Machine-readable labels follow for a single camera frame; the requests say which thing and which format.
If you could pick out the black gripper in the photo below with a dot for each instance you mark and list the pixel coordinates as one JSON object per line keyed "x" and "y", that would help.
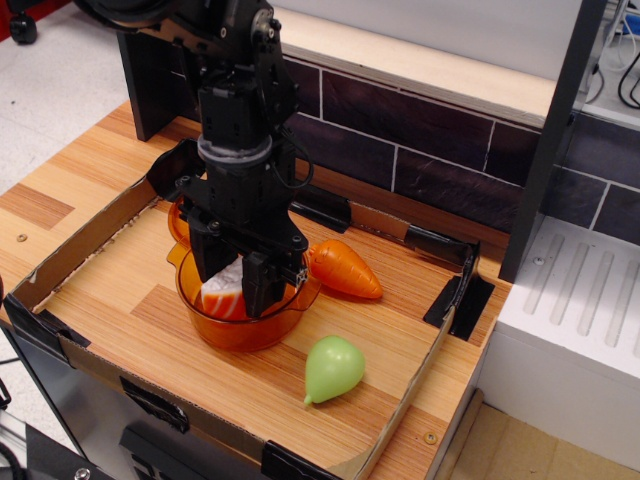
{"x": 237, "y": 205}

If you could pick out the salmon sushi toy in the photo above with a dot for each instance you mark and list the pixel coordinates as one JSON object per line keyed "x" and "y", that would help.
{"x": 222, "y": 295}

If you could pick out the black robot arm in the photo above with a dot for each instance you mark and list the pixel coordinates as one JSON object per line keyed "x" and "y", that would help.
{"x": 245, "y": 94}

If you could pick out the orange transparent plastic pot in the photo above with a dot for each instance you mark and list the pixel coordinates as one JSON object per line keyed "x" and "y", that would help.
{"x": 247, "y": 335}

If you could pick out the cardboard fence with black tape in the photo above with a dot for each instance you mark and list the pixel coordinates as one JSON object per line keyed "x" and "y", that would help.
{"x": 92, "y": 307}

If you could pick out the orange plastic carrot toy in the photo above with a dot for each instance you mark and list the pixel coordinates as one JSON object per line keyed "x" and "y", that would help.
{"x": 337, "y": 266}

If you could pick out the green plastic pear toy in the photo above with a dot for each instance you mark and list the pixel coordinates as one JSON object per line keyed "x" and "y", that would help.
{"x": 334, "y": 366}

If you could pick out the black chair caster wheel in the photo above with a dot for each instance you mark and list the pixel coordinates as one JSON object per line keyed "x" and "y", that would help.
{"x": 23, "y": 29}

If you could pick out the white ribbed sink drainboard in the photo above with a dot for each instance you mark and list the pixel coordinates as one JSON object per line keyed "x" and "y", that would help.
{"x": 564, "y": 355}

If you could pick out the dark left vertical post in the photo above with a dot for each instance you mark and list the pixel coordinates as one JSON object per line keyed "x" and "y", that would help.
{"x": 156, "y": 74}

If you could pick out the dark grey vertical post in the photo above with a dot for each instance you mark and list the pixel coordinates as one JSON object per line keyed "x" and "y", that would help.
{"x": 567, "y": 101}

